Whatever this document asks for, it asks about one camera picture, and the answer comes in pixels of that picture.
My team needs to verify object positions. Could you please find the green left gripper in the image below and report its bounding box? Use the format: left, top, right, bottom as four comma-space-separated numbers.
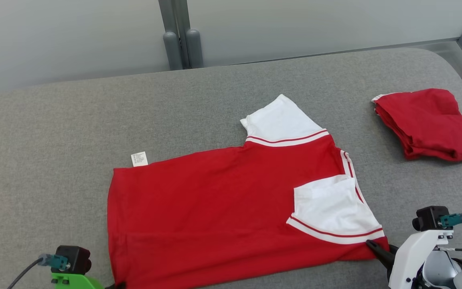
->
50, 272, 127, 289

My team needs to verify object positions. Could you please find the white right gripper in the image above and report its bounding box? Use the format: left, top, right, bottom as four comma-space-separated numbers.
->
366, 229, 454, 289

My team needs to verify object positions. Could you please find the red shirt with white sleeves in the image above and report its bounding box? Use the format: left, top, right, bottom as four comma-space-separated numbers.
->
106, 94, 390, 289

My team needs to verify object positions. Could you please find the red shirt with white trim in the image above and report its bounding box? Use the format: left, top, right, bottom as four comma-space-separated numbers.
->
371, 88, 462, 162

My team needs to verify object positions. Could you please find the grey fabric sofa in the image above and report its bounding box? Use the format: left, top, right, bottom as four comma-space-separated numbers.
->
0, 48, 462, 289

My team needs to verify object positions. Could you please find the black cable with teal plug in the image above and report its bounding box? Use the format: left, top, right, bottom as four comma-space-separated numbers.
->
436, 212, 462, 256
6, 253, 71, 289

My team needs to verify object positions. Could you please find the grey cylindrical post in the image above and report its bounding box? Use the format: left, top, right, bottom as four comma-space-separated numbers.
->
186, 28, 205, 69
163, 31, 184, 71

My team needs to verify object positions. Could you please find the grey vertical partition frame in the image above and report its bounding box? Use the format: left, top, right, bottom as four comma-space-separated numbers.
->
158, 0, 192, 69

